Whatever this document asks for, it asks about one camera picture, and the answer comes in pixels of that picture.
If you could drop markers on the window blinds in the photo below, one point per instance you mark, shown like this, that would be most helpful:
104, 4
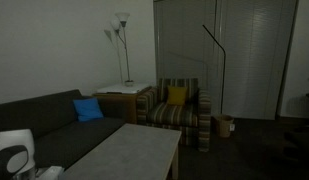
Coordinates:
236, 49

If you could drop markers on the wooden side table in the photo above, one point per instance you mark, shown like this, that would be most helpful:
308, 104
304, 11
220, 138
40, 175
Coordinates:
128, 101

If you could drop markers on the striped armchair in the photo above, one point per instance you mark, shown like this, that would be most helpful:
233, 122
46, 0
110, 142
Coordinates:
193, 119

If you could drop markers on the grey coffee table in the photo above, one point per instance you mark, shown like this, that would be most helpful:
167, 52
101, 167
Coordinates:
133, 152

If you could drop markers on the white board on side table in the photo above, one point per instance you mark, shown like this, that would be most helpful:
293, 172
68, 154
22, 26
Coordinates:
123, 89

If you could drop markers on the blue throw pillow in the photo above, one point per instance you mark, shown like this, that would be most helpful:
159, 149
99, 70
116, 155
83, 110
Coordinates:
88, 109

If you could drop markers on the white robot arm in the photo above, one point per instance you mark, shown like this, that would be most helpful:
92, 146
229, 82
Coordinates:
17, 155

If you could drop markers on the thin black floor lamp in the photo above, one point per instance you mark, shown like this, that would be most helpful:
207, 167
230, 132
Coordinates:
221, 66

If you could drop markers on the dark grey fabric sofa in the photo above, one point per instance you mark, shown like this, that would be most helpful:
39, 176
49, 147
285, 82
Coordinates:
60, 139

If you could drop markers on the yellow cushion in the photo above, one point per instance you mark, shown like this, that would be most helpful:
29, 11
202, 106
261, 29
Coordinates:
176, 95

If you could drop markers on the woven waste basket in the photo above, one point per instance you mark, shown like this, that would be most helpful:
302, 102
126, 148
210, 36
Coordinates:
223, 124

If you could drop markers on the white lamp base bowl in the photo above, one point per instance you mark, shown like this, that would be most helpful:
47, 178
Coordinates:
129, 83

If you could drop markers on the white multi-head floor lamp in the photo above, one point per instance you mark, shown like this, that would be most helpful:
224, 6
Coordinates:
117, 37

